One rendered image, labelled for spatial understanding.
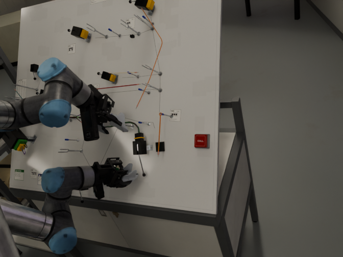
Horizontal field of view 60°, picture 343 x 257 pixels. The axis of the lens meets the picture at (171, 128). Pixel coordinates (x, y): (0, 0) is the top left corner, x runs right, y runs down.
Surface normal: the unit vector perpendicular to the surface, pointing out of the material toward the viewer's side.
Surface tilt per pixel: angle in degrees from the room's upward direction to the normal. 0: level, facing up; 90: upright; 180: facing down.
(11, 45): 90
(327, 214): 0
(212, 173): 48
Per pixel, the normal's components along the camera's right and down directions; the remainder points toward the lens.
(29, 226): 0.66, 0.05
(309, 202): -0.26, -0.79
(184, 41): -0.43, -0.07
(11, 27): -0.12, 0.60
